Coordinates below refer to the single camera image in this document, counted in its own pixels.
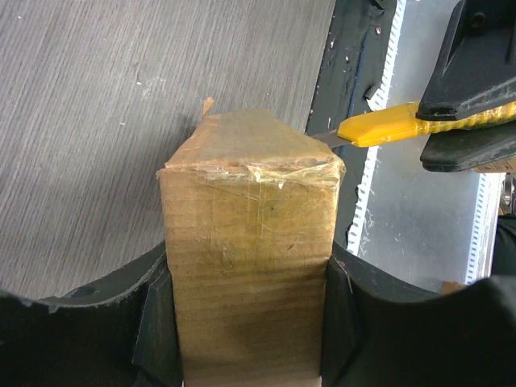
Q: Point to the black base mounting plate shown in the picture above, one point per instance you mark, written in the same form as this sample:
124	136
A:
352	63

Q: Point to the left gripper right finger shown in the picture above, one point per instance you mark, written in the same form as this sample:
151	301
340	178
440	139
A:
381	331

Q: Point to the brown cardboard express box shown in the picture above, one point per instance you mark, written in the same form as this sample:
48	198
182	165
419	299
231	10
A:
249	206

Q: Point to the white slotted cable duct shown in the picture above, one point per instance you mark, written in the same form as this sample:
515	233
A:
375	135

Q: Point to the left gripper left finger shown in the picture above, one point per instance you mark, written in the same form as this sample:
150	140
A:
119	330

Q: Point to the yellow utility knife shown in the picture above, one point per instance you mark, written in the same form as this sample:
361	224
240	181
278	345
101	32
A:
404	125

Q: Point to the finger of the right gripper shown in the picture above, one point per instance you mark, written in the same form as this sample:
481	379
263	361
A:
475	69
459	150

